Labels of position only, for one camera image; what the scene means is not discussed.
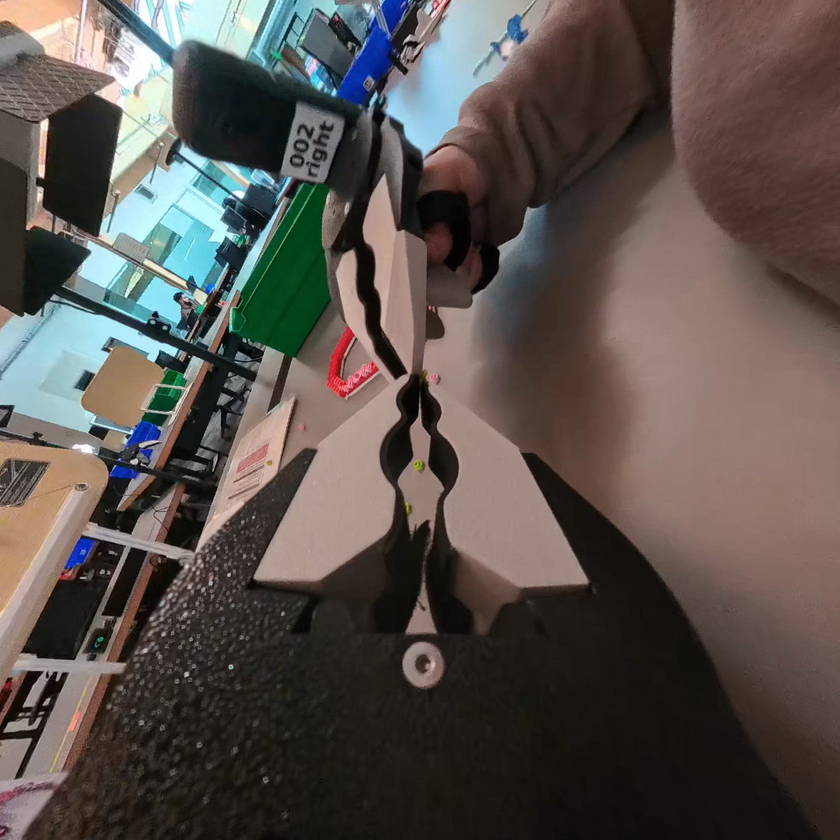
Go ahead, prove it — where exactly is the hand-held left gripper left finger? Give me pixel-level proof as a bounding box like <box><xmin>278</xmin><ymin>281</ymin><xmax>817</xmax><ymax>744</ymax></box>
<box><xmin>251</xmin><ymin>375</ymin><xmax>424</xmax><ymax>598</ymax></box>

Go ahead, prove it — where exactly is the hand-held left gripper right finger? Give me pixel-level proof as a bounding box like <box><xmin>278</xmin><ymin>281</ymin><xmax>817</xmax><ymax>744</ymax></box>
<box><xmin>419</xmin><ymin>377</ymin><xmax>592</xmax><ymax>636</ymax></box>

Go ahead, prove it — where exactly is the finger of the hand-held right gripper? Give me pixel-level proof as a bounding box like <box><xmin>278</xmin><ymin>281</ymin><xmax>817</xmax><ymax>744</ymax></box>
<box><xmin>361</xmin><ymin>174</ymin><xmax>429</xmax><ymax>382</ymax></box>
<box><xmin>335</xmin><ymin>249</ymin><xmax>406</xmax><ymax>383</ymax></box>

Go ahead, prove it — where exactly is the green plastic bin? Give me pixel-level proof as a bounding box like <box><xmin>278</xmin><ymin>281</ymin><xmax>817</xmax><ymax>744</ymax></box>
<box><xmin>230</xmin><ymin>184</ymin><xmax>332</xmax><ymax>358</ymax></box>

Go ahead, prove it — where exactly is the red lego heart frame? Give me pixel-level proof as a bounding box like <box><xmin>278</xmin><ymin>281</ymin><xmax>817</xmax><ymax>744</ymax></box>
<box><xmin>327</xmin><ymin>328</ymin><xmax>382</xmax><ymax>399</ymax></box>

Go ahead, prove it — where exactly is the person's right forearm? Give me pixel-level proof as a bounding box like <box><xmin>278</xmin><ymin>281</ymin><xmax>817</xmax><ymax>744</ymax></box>
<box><xmin>436</xmin><ymin>0</ymin><xmax>677</xmax><ymax>231</ymax></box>

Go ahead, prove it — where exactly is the lego instruction booklet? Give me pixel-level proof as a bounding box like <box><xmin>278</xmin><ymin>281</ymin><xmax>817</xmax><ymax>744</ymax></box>
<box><xmin>220</xmin><ymin>395</ymin><xmax>298</xmax><ymax>509</ymax></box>

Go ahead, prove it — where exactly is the person's right hand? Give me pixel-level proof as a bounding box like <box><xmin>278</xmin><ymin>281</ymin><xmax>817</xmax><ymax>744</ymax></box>
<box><xmin>420</xmin><ymin>144</ymin><xmax>526</xmax><ymax>293</ymax></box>

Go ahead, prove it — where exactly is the black computer monitor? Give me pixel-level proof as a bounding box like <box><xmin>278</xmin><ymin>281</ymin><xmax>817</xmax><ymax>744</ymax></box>
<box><xmin>301</xmin><ymin>10</ymin><xmax>363</xmax><ymax>78</ymax></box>

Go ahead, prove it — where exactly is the blue plastic bin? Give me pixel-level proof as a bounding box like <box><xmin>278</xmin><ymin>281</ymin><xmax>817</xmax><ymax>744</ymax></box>
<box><xmin>338</xmin><ymin>0</ymin><xmax>411</xmax><ymax>106</ymax></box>
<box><xmin>107</xmin><ymin>420</ymin><xmax>163</xmax><ymax>479</ymax></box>

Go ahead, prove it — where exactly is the black boxy equipment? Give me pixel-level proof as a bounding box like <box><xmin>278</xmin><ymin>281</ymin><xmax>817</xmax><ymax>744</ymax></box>
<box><xmin>0</xmin><ymin>226</ymin><xmax>93</xmax><ymax>317</ymax></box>
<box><xmin>41</xmin><ymin>94</ymin><xmax>123</xmax><ymax>238</ymax></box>

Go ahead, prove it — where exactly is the small green crate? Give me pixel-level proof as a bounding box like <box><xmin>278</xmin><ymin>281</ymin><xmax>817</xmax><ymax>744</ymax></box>
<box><xmin>140</xmin><ymin>369</ymin><xmax>189</xmax><ymax>425</ymax></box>

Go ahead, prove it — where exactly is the blue tool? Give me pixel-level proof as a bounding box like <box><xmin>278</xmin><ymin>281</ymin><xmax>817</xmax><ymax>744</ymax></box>
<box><xmin>472</xmin><ymin>14</ymin><xmax>531</xmax><ymax>77</ymax></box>

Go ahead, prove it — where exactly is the person's beige sweater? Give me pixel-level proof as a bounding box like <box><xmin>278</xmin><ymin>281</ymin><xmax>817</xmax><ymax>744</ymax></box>
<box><xmin>669</xmin><ymin>0</ymin><xmax>840</xmax><ymax>306</ymax></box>

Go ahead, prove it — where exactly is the wooden table with white frame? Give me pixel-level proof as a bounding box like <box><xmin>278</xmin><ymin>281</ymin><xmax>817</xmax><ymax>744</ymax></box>
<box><xmin>0</xmin><ymin>441</ymin><xmax>110</xmax><ymax>686</ymax></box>

